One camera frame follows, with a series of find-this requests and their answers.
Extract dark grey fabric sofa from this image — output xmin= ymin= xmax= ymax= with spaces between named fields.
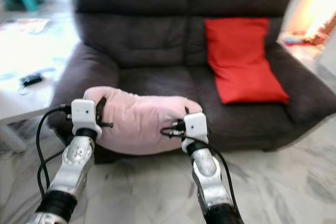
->
xmin=49 ymin=0 xmax=336 ymax=162

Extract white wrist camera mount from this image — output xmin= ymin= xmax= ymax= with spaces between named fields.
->
xmin=71 ymin=99 xmax=103 ymax=140
xmin=184 ymin=112 xmax=209 ymax=153

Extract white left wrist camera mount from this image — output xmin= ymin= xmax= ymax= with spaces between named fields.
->
xmin=71 ymin=99 xmax=103 ymax=140

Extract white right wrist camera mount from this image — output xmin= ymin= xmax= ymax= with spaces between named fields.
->
xmin=184 ymin=112 xmax=209 ymax=153

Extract red plate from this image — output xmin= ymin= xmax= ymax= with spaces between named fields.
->
xmin=282 ymin=34 xmax=310 ymax=46

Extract pink cat face pillow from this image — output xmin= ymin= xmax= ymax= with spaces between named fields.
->
xmin=83 ymin=86 xmax=204 ymax=156

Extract white coffee table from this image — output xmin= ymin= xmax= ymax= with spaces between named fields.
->
xmin=0 ymin=61 xmax=56 ymax=151

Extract red rectangular pillow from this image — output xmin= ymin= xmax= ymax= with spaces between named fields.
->
xmin=204 ymin=17 xmax=289 ymax=105

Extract colourful printed play mat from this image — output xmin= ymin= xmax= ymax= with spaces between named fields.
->
xmin=16 ymin=18 xmax=50 ymax=33

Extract black device with strap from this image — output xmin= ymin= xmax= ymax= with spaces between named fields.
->
xmin=19 ymin=74 xmax=43 ymax=95

